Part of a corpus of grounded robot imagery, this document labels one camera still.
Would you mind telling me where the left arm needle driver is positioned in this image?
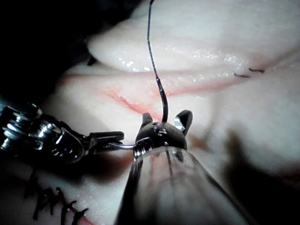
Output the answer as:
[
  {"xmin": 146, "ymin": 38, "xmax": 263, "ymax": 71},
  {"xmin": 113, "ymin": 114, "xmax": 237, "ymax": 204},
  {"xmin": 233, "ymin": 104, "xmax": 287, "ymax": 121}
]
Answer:
[{"xmin": 0, "ymin": 102, "xmax": 91, "ymax": 164}]

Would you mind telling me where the right arm needle driver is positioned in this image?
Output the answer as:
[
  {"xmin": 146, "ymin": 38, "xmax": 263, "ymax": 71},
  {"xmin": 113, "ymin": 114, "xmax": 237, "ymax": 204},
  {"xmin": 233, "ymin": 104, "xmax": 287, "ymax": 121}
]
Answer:
[{"xmin": 133, "ymin": 120, "xmax": 188, "ymax": 161}]

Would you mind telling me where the left arm needle driver jaw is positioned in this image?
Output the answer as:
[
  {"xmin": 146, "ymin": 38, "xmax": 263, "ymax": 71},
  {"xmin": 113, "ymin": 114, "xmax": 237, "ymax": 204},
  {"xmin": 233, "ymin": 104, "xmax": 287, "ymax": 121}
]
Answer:
[
  {"xmin": 87, "ymin": 141, "xmax": 123, "ymax": 156},
  {"xmin": 89, "ymin": 131, "xmax": 125, "ymax": 144}
]

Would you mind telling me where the curved steel needle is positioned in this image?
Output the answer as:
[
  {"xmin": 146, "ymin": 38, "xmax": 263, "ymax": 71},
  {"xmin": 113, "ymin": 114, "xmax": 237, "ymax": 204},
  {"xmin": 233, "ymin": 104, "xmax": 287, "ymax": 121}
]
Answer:
[{"xmin": 108, "ymin": 78, "xmax": 170, "ymax": 150}]

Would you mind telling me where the black stitching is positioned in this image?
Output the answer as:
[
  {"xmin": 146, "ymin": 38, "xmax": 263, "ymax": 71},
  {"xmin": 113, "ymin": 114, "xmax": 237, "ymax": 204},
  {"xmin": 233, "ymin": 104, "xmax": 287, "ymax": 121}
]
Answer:
[
  {"xmin": 233, "ymin": 67, "xmax": 265, "ymax": 78},
  {"xmin": 23, "ymin": 172, "xmax": 90, "ymax": 225}
]

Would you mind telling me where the black thread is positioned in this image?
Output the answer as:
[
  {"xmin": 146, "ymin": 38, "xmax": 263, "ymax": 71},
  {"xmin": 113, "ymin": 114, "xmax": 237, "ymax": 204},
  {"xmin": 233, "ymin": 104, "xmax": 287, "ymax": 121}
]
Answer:
[{"xmin": 146, "ymin": 0, "xmax": 162, "ymax": 90}]

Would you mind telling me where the tissue pad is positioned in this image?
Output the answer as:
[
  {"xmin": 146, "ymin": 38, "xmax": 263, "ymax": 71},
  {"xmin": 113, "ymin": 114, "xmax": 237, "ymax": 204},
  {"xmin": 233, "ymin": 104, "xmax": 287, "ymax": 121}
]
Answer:
[{"xmin": 0, "ymin": 0, "xmax": 300, "ymax": 225}]

